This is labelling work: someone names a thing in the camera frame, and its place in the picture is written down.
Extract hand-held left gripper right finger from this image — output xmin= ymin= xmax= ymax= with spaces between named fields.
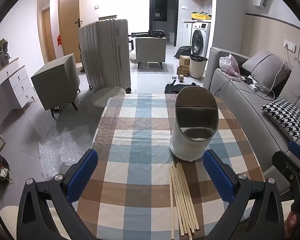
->
xmin=202 ymin=149 xmax=285 ymax=240

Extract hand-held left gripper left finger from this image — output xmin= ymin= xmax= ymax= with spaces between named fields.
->
xmin=16 ymin=149 xmax=100 ymax=240

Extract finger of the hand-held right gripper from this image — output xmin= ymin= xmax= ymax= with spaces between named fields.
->
xmin=272 ymin=151 xmax=300 ymax=212
xmin=288 ymin=141 xmax=300 ymax=167

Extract pile of wooden chopsticks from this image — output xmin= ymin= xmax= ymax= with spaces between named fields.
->
xmin=169 ymin=162 xmax=200 ymax=239

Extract white grey utensil holder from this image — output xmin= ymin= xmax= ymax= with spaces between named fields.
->
xmin=169 ymin=85 xmax=219 ymax=162

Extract person's right hand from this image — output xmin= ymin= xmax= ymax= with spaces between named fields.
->
xmin=284 ymin=210 xmax=300 ymax=240

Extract clear bubble wrap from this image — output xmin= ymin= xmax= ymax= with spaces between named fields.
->
xmin=39 ymin=126 xmax=98 ymax=179

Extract houndstooth pillow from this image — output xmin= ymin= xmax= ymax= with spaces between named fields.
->
xmin=261 ymin=97 xmax=300 ymax=142

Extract checked tablecloth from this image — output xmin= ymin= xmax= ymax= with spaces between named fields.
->
xmin=76 ymin=93 xmax=265 ymax=240

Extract grey sofa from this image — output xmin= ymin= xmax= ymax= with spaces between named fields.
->
xmin=202 ymin=47 xmax=300 ymax=200

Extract white power strip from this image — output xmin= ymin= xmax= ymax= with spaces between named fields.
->
xmin=240 ymin=75 xmax=258 ymax=86

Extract grey cube stool black legs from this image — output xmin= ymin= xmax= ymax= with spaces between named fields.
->
xmin=135 ymin=36 xmax=167 ymax=69
xmin=31 ymin=53 xmax=81 ymax=118

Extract white dresser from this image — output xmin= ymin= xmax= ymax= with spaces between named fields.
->
xmin=0 ymin=57 xmax=37 ymax=115

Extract pink plastic bag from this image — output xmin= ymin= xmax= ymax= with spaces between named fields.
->
xmin=219 ymin=53 xmax=241 ymax=78

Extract cardboard box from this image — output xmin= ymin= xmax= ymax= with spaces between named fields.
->
xmin=176 ymin=65 xmax=190 ymax=77
xmin=179 ymin=55 xmax=191 ymax=67

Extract beige bin with black liner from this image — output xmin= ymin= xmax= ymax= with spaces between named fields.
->
xmin=189 ymin=54 xmax=208 ymax=79

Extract grey ribbed suitcase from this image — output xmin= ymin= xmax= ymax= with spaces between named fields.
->
xmin=78 ymin=18 xmax=132 ymax=93

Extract black trash bag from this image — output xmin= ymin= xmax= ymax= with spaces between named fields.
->
xmin=174 ymin=45 xmax=192 ymax=58

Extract white washing machine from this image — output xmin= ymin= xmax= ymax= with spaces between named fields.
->
xmin=191 ymin=22 xmax=212 ymax=58

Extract dark plant bundle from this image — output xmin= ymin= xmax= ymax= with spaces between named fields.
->
xmin=0 ymin=38 xmax=10 ymax=67

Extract wooden door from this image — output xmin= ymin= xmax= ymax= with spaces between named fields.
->
xmin=59 ymin=0 xmax=82 ymax=63

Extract yellow box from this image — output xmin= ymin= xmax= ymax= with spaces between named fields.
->
xmin=191 ymin=12 xmax=212 ymax=20

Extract dark glass door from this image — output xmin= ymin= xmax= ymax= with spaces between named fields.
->
xmin=150 ymin=0 xmax=180 ymax=47

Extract white charging cable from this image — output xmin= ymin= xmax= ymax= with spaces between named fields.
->
xmin=255 ymin=45 xmax=290 ymax=98

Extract white wall socket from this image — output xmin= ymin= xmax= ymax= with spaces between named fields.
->
xmin=283 ymin=39 xmax=297 ymax=53

